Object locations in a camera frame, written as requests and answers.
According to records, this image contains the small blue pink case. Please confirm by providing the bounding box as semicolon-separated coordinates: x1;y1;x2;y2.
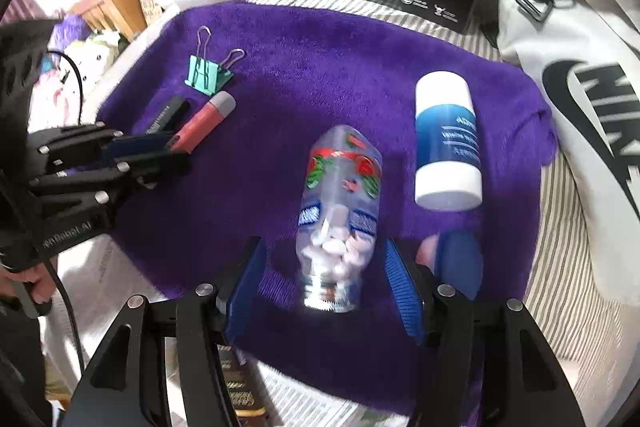
417;229;485;301

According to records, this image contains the small patterned brown box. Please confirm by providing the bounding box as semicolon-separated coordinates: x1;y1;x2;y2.
135;0;166;28

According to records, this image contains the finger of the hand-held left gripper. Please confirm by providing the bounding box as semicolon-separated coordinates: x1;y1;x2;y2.
37;121;176;176
30;150;194;230

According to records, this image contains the pink lip balm tube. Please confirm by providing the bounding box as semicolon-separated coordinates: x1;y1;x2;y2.
167;90;237;153

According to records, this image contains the black lipstick tube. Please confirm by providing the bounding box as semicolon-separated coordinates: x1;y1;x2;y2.
142;94;192;138

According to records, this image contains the person's left hand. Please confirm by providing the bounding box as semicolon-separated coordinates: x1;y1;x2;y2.
0;257;55;309

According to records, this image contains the grey waist bag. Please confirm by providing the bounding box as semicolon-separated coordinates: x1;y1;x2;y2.
494;0;640;269

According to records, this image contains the green binder clip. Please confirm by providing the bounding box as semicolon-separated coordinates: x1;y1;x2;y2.
185;25;247;97

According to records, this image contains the purple towel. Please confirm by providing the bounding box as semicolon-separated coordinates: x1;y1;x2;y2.
94;0;559;427

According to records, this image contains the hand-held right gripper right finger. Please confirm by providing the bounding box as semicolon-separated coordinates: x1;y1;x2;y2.
382;237;587;427

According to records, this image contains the newspaper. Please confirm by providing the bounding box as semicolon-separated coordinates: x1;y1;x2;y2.
39;236;417;427

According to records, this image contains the clear gum bottle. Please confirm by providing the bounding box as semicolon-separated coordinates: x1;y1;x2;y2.
294;125;384;313

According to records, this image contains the pink plush toy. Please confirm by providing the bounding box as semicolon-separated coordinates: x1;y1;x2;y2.
27;72;108;132

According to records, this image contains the purple plush toy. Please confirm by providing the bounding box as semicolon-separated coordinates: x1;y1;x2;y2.
49;11;87;58

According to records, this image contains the dark brown small bottle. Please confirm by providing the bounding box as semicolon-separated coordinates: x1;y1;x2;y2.
217;346;274;427

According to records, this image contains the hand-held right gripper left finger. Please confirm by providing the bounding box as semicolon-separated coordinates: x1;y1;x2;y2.
60;235;269;427

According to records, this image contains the white blue cylinder bottle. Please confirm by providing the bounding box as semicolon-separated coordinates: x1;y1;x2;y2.
413;70;484;212

